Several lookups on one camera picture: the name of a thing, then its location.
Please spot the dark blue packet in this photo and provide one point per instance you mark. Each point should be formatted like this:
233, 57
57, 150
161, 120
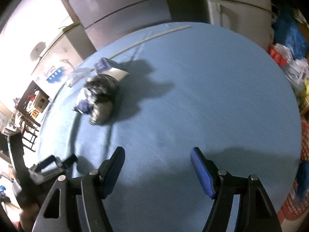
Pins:
83, 105

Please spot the grey cabinet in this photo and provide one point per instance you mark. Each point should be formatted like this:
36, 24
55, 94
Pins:
108, 9

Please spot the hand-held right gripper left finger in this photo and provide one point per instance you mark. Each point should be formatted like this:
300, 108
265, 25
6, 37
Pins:
113, 174

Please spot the blue and white box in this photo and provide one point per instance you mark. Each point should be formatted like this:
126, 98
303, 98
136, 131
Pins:
102, 65

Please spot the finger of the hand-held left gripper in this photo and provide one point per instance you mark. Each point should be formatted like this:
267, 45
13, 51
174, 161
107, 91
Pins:
49, 163
69, 162

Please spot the large blue plastic bag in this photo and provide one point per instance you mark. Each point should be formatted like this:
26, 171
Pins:
289, 36

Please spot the thin grey strip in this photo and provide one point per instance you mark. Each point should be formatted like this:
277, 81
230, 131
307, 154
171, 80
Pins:
169, 31

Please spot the clear plastic wrapper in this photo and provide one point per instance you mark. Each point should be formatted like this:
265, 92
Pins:
77, 75

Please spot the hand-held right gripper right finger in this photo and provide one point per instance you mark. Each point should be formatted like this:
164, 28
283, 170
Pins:
202, 174

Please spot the black shelf rack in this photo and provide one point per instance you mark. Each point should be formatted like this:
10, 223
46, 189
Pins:
29, 116

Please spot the red gift bag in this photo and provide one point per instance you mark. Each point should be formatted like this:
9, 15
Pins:
277, 55

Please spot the white plastic bag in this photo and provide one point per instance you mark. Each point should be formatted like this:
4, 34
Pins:
295, 70

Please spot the blue tablecloth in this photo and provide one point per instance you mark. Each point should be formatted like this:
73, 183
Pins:
193, 89

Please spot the black plastic bag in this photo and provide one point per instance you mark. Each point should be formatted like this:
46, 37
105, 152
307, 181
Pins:
103, 87

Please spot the white cardboard box blue print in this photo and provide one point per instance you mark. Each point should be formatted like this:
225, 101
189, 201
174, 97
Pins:
55, 60

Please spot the yellow paper bag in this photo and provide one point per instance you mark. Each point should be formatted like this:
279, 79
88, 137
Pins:
304, 96

